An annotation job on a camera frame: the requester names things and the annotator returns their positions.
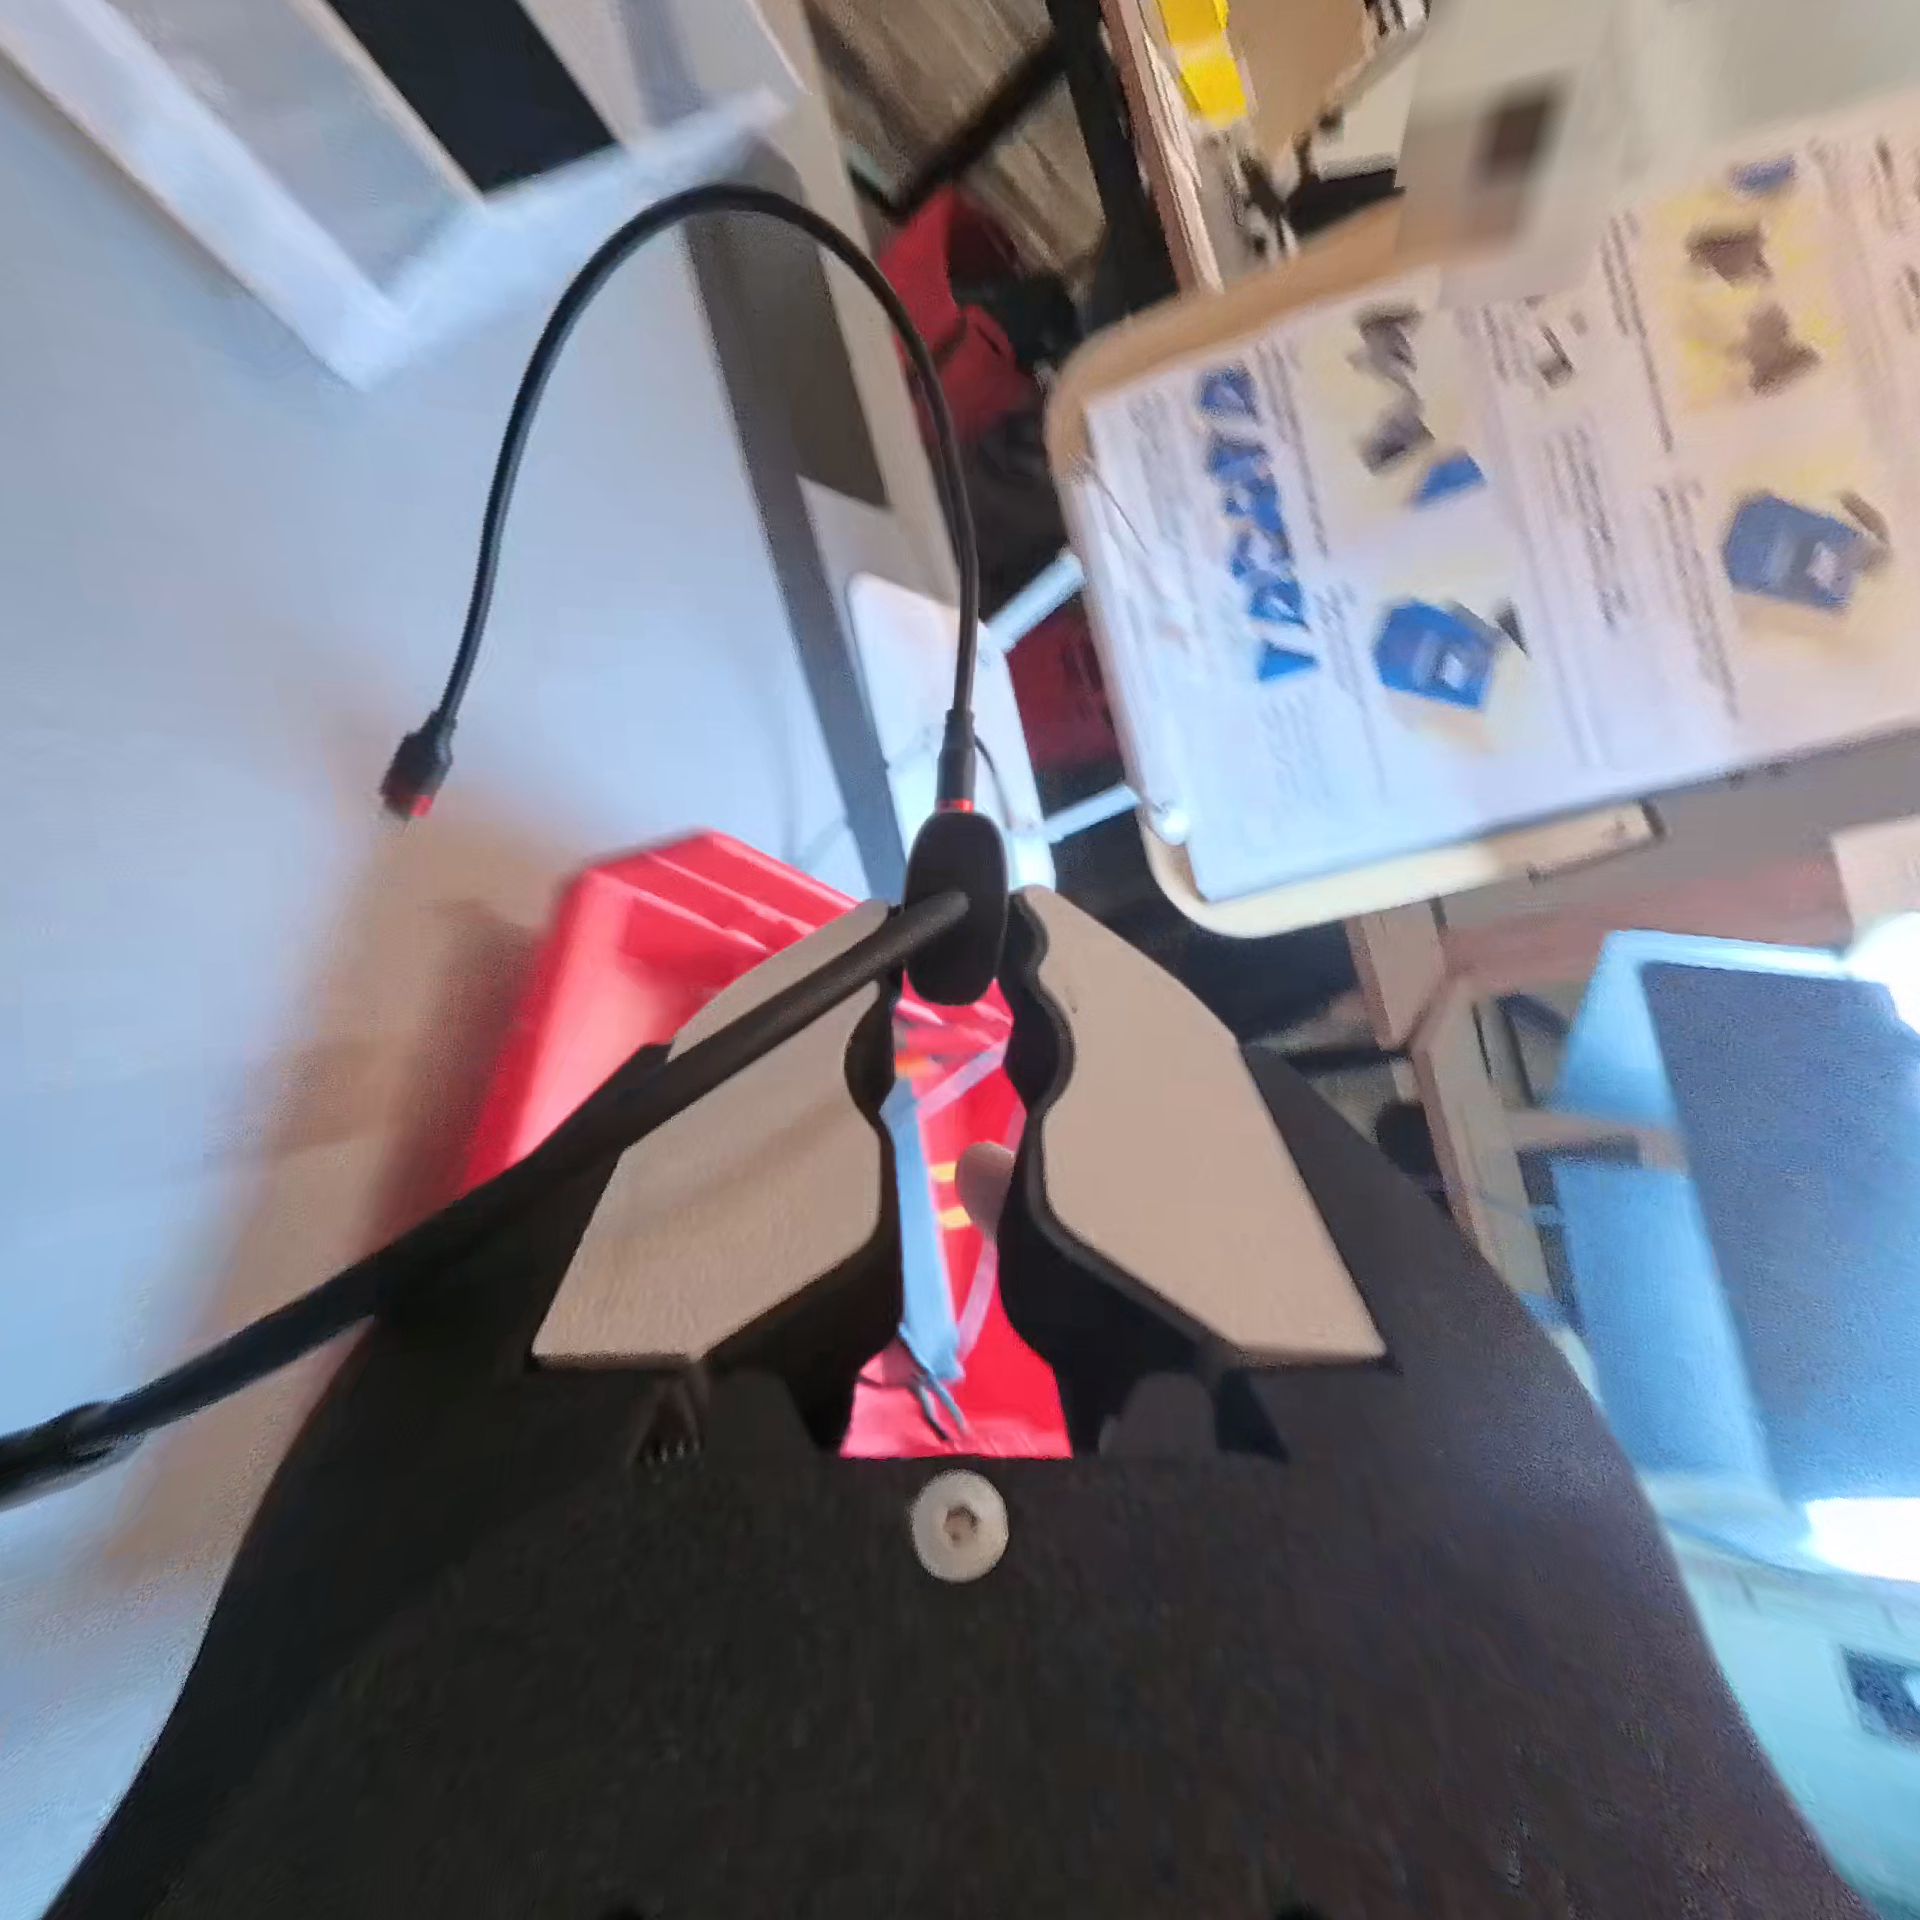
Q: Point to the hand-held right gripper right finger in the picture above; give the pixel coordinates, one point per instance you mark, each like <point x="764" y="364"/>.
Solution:
<point x="1184" y="1200"/>

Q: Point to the printed instruction sheet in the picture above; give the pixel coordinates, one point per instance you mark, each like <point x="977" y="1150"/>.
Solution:
<point x="1500" y="600"/>

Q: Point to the dark oval usb hub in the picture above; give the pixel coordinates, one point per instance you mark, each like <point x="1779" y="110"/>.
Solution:
<point x="961" y="901"/>

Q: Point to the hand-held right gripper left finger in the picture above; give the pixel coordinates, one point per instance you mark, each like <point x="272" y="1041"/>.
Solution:
<point x="720" y="1200"/>

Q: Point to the clear plastic bin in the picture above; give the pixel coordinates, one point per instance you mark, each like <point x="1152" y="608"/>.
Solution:
<point x="300" y="225"/>

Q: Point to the yellow bin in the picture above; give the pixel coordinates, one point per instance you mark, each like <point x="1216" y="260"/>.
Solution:
<point x="1206" y="66"/>

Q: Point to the white box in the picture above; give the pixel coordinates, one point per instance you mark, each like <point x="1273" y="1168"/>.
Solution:
<point x="1589" y="89"/>

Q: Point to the red plastic bin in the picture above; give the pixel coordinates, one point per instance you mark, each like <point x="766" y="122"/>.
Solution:
<point x="674" y="931"/>

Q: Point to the black divider panel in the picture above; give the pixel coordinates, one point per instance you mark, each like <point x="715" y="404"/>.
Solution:
<point x="465" y="76"/>

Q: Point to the person's right hand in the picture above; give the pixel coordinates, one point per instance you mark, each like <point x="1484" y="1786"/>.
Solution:
<point x="988" y="1184"/>

